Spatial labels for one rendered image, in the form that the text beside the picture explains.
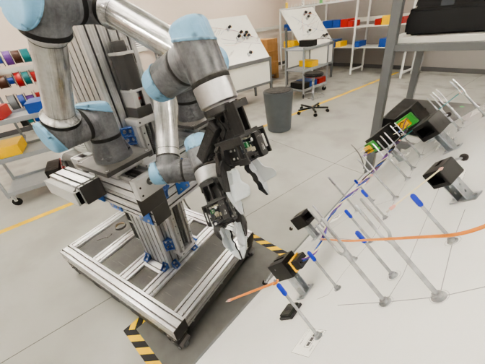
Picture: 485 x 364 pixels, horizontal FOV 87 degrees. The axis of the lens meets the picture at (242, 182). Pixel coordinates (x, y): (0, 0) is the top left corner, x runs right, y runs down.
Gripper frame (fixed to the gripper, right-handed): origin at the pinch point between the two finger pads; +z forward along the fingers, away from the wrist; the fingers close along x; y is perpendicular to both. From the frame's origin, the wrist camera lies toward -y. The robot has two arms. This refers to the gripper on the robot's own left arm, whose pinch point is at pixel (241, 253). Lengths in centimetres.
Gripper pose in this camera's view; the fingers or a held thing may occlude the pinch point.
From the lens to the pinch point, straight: 68.4
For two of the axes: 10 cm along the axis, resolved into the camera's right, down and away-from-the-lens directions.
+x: 9.0, -4.2, -1.3
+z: 3.7, 8.7, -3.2
